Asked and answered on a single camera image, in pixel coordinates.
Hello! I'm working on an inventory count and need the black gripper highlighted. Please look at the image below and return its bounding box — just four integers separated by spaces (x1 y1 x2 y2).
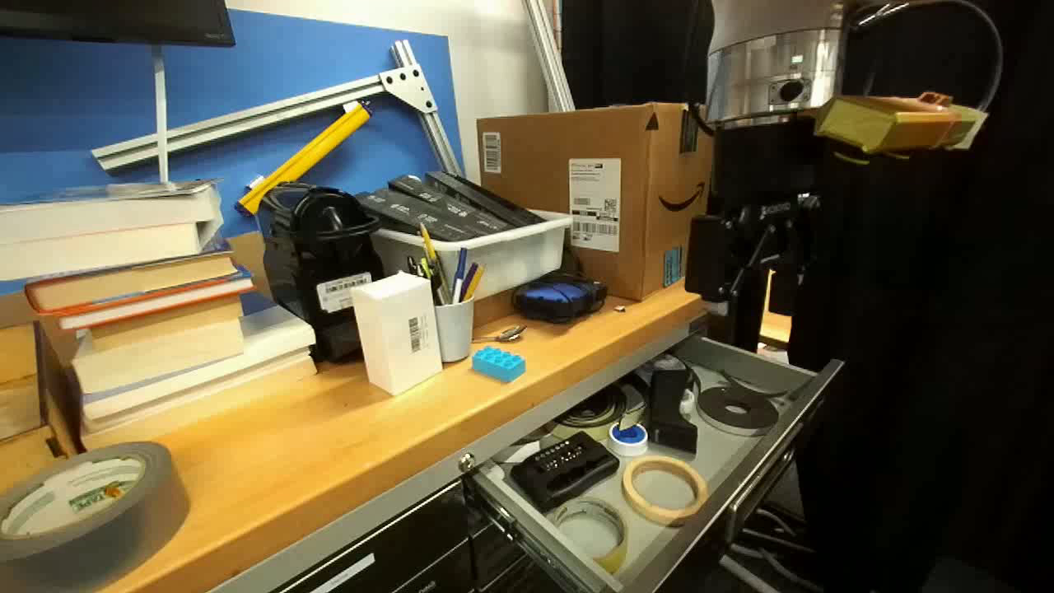
685 192 826 354

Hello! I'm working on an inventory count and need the grey metal drawer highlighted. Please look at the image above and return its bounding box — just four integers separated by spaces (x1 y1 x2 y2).
467 334 848 593

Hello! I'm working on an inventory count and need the blue lego brick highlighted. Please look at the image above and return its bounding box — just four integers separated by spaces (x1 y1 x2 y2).
472 346 529 384

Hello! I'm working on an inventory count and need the black drawer cabinet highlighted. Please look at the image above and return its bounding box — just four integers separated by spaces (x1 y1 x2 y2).
272 475 572 593

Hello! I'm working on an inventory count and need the black tape roll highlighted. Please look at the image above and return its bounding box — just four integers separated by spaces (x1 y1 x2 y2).
695 381 782 435

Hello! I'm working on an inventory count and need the black block tool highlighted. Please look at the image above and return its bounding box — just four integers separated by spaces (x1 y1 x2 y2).
643 359 704 457

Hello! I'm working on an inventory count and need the black curtain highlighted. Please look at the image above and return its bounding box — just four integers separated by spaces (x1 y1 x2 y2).
561 0 1054 593

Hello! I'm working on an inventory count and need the brown cardboard shipping box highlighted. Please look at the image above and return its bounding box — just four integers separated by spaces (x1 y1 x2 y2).
474 101 717 303

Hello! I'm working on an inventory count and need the blue and white tape roll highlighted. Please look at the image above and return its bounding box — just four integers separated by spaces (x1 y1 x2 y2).
602 417 655 462

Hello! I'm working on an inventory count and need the dark tape roll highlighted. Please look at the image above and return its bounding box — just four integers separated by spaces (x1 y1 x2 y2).
554 381 650 435

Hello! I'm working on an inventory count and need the blue and black tool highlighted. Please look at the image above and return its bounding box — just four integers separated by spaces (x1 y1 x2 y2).
513 272 609 325

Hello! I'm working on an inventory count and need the yellow foam pad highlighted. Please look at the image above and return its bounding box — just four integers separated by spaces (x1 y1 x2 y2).
811 91 991 159

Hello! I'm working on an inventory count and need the black bit case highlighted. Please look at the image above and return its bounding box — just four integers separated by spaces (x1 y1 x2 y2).
507 429 621 514

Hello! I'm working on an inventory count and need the white plastic bin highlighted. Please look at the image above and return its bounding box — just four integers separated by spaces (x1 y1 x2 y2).
370 209 575 303

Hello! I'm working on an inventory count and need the clear tape roll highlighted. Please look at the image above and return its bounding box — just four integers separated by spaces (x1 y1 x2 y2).
550 497 632 575

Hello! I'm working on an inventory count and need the long black flat box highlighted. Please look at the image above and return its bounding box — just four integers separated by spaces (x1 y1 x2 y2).
356 188 449 240
424 169 546 230
387 174 490 233

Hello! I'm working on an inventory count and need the blue pen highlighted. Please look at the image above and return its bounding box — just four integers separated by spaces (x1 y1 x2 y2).
452 242 474 305

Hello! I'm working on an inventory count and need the white pen cup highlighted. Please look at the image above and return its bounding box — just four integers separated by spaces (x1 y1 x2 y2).
433 295 476 364

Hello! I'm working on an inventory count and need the aluminium bar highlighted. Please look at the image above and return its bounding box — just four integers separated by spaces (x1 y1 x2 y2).
525 0 579 114

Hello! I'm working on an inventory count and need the yellow pencil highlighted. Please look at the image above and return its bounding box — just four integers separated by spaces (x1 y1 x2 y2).
415 222 446 303

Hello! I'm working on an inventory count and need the small white box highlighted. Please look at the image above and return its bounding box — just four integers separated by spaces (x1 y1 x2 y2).
349 270 446 398

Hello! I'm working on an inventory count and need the black coffee machine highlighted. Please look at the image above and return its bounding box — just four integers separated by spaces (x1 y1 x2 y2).
258 185 387 364

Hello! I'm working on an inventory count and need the yellow spirit level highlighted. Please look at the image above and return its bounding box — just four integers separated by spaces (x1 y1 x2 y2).
238 99 374 217

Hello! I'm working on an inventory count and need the stack of books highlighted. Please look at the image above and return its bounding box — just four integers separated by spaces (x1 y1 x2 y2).
75 303 324 446

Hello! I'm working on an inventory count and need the red edged book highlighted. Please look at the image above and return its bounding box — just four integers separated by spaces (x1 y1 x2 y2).
54 272 259 336

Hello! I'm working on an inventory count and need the beige thick book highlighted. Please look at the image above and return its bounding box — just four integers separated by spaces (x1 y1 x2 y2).
68 295 250 398

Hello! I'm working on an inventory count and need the brown cover book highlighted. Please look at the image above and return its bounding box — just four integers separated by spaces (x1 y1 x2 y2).
23 251 240 316

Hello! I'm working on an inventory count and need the white monitor pole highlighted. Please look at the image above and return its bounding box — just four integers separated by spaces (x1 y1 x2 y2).
150 46 174 192

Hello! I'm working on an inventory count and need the thick white book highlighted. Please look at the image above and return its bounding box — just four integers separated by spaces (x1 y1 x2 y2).
0 182 228 284

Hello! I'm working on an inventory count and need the black monitor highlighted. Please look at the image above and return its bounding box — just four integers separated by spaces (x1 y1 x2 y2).
0 0 238 48

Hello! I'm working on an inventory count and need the blue pin board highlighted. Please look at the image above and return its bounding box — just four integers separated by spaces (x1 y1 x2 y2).
0 9 464 298

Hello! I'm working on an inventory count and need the small brown cardboard box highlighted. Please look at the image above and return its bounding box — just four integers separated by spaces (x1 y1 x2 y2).
0 293 49 446

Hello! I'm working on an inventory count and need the tan tape ring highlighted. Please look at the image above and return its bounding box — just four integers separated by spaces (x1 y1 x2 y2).
615 452 711 529

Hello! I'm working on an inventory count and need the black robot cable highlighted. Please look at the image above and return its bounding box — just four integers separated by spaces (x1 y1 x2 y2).
844 0 1007 114

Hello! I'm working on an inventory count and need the aluminium extrusion frame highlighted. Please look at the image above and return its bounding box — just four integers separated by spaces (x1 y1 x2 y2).
88 38 464 178

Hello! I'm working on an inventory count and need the grey duct tape roll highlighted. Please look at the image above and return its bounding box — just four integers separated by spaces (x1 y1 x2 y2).
0 439 194 593

